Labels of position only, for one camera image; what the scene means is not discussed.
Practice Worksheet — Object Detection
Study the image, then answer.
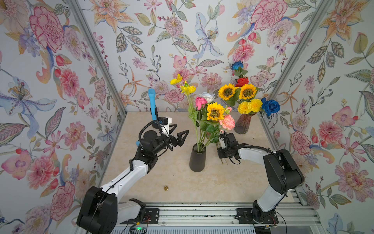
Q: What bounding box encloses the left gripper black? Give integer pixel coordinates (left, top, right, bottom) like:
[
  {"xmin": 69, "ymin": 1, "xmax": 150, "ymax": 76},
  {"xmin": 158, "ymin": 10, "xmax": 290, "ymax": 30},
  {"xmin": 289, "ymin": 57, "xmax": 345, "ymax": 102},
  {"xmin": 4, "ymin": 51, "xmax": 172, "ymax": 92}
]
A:
[{"xmin": 151, "ymin": 126, "xmax": 188, "ymax": 156}]

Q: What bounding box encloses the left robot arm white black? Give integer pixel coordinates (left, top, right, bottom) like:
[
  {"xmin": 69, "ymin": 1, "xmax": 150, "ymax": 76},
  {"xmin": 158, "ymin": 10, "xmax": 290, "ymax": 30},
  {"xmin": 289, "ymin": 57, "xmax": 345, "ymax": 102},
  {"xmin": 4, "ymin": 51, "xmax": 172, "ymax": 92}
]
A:
[{"xmin": 77, "ymin": 120, "xmax": 189, "ymax": 234}]

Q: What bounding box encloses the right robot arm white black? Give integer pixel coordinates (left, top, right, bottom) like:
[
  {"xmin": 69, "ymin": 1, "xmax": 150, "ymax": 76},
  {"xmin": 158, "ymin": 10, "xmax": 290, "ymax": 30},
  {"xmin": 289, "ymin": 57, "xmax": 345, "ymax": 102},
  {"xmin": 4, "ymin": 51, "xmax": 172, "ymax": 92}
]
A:
[{"xmin": 217, "ymin": 132, "xmax": 305, "ymax": 224}]

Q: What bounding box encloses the pink ribbed glass vase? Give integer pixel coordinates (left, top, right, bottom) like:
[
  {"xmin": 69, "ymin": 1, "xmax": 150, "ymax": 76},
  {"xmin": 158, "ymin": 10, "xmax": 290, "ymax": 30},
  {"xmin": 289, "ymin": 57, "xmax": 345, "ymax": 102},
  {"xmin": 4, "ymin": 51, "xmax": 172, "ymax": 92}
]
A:
[{"xmin": 234, "ymin": 114, "xmax": 253, "ymax": 135}]

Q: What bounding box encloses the dark grey vase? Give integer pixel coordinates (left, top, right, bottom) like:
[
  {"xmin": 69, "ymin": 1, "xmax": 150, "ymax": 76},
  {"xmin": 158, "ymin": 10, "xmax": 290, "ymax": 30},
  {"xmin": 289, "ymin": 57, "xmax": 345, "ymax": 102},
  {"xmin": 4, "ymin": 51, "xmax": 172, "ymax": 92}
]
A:
[{"xmin": 189, "ymin": 144, "xmax": 206, "ymax": 173}]

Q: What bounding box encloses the pink peony flower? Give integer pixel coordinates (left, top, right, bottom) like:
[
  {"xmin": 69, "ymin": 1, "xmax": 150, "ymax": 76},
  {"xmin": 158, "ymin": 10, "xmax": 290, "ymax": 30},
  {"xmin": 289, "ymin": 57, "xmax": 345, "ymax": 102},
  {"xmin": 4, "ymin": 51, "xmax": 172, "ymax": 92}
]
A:
[{"xmin": 219, "ymin": 115, "xmax": 235, "ymax": 131}]

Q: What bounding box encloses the magenta rose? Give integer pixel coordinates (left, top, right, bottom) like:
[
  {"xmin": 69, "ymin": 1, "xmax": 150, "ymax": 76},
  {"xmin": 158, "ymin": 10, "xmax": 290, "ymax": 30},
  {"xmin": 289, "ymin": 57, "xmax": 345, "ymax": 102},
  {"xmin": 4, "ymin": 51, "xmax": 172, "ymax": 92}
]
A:
[{"xmin": 195, "ymin": 97, "xmax": 207, "ymax": 110}]

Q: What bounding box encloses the white rose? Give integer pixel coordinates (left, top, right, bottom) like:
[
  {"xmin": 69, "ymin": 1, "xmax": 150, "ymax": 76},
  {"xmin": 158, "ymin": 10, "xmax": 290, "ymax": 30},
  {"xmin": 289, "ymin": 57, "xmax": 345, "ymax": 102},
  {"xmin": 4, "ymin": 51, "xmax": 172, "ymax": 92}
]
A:
[{"xmin": 199, "ymin": 92, "xmax": 215, "ymax": 103}]

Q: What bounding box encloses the blue tube on black stand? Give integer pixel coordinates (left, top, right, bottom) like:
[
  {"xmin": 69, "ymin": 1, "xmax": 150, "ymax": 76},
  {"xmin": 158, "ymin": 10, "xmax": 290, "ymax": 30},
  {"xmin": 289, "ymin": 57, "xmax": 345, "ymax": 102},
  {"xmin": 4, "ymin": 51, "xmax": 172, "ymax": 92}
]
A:
[{"xmin": 148, "ymin": 88, "xmax": 158, "ymax": 121}]

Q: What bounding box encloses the blue rose large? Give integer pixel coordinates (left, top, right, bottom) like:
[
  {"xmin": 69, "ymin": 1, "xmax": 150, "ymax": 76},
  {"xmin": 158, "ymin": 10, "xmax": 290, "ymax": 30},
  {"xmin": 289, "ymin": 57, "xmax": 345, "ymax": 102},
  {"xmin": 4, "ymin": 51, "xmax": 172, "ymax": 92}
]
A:
[{"xmin": 261, "ymin": 97, "xmax": 280, "ymax": 116}]

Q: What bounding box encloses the red rose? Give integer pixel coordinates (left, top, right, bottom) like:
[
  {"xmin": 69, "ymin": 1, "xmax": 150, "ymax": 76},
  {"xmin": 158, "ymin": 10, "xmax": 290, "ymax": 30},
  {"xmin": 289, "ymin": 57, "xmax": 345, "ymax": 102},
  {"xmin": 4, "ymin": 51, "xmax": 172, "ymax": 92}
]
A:
[{"xmin": 235, "ymin": 77, "xmax": 249, "ymax": 87}]

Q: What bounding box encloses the small blue rose top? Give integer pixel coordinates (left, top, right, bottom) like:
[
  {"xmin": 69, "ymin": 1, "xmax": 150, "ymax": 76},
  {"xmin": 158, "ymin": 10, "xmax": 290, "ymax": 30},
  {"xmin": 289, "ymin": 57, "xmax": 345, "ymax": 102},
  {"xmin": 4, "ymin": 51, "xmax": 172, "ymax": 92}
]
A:
[{"xmin": 231, "ymin": 61, "xmax": 243, "ymax": 71}]

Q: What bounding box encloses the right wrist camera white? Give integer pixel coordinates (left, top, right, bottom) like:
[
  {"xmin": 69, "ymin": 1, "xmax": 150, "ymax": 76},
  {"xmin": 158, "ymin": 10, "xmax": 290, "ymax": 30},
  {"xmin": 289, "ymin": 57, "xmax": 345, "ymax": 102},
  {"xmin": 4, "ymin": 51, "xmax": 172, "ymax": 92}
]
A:
[{"xmin": 219, "ymin": 137, "xmax": 226, "ymax": 149}]

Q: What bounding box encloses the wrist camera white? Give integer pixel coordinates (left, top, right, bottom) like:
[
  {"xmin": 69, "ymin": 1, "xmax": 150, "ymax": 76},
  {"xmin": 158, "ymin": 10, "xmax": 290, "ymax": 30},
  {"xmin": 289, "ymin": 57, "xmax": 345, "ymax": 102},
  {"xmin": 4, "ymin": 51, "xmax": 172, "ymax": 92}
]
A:
[
  {"xmin": 219, "ymin": 137, "xmax": 226, "ymax": 149},
  {"xmin": 158, "ymin": 117, "xmax": 172, "ymax": 136}
]

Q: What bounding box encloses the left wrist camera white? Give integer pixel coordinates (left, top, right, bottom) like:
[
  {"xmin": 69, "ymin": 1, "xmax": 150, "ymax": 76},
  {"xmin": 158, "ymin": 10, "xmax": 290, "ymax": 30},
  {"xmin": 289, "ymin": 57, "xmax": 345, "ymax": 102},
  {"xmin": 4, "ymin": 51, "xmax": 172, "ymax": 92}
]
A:
[{"xmin": 158, "ymin": 117, "xmax": 172, "ymax": 136}]

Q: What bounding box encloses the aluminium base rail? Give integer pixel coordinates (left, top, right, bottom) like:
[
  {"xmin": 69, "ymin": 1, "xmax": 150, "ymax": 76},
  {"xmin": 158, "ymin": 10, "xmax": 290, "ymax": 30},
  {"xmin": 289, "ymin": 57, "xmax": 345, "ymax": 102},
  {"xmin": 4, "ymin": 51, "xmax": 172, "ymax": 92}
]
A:
[{"xmin": 112, "ymin": 202, "xmax": 326, "ymax": 234}]

